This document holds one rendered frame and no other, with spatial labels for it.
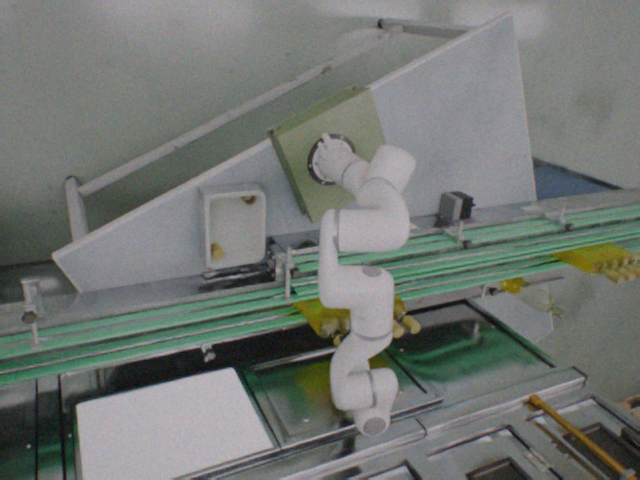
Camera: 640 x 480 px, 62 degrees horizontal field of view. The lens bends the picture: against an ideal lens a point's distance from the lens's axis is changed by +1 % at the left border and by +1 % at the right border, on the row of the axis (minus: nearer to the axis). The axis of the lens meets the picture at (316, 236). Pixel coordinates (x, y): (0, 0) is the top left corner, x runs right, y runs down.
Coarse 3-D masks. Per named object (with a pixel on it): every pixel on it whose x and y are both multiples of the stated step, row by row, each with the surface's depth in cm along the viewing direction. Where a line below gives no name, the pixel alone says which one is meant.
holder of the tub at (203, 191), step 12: (204, 192) 145; (216, 192) 146; (228, 192) 146; (204, 216) 146; (204, 228) 148; (204, 240) 150; (204, 252) 152; (204, 264) 153; (252, 264) 167; (204, 276) 157; (216, 276) 158; (228, 276) 159
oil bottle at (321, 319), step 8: (296, 304) 161; (304, 304) 155; (312, 304) 154; (320, 304) 154; (304, 312) 156; (312, 312) 151; (320, 312) 150; (328, 312) 150; (312, 320) 151; (320, 320) 147; (328, 320) 147; (336, 320) 147; (320, 328) 147; (328, 328) 146; (320, 336) 148; (328, 336) 147
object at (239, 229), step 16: (240, 192) 146; (256, 192) 148; (208, 208) 144; (224, 208) 153; (240, 208) 156; (256, 208) 154; (208, 224) 145; (224, 224) 155; (240, 224) 158; (256, 224) 156; (208, 240) 147; (224, 240) 157; (240, 240) 160; (256, 240) 158; (208, 256) 149; (224, 256) 156; (240, 256) 157; (256, 256) 157
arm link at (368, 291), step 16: (320, 224) 104; (336, 224) 102; (320, 240) 103; (336, 240) 102; (320, 256) 102; (336, 256) 104; (320, 272) 101; (336, 272) 100; (352, 272) 100; (368, 272) 100; (384, 272) 100; (320, 288) 101; (336, 288) 99; (352, 288) 98; (368, 288) 98; (384, 288) 98; (336, 304) 100; (352, 304) 100; (368, 304) 99; (384, 304) 99; (352, 320) 104; (368, 320) 101; (384, 320) 101; (368, 336) 103
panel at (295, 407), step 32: (288, 352) 156; (320, 352) 158; (384, 352) 160; (160, 384) 141; (256, 384) 143; (288, 384) 144; (320, 384) 145; (416, 384) 148; (288, 416) 133; (320, 416) 134; (352, 416) 134; (288, 448) 124
